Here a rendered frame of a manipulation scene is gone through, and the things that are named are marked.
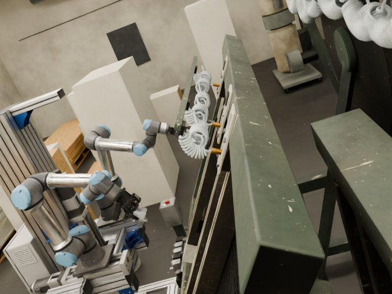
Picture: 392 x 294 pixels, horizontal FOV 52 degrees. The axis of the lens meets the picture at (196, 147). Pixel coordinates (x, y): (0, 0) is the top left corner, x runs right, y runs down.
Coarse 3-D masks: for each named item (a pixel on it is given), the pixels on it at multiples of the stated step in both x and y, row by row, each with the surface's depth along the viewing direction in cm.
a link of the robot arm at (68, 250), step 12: (24, 180) 217; (36, 180) 218; (12, 192) 210; (24, 192) 208; (36, 192) 214; (24, 204) 209; (36, 204) 213; (36, 216) 215; (48, 216) 218; (48, 228) 218; (60, 228) 222; (60, 240) 221; (72, 240) 225; (60, 252) 220; (72, 252) 223; (60, 264) 225; (72, 264) 223
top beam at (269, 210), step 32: (256, 96) 128; (256, 128) 99; (256, 160) 81; (256, 192) 68; (288, 192) 71; (256, 224) 60; (288, 224) 61; (256, 256) 56; (288, 256) 56; (320, 256) 56; (256, 288) 58; (288, 288) 58
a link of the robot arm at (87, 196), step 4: (88, 188) 200; (84, 192) 202; (88, 192) 200; (92, 192) 199; (80, 196) 204; (84, 196) 201; (88, 196) 201; (92, 196) 200; (96, 196) 201; (84, 200) 203; (88, 200) 202; (92, 200) 203
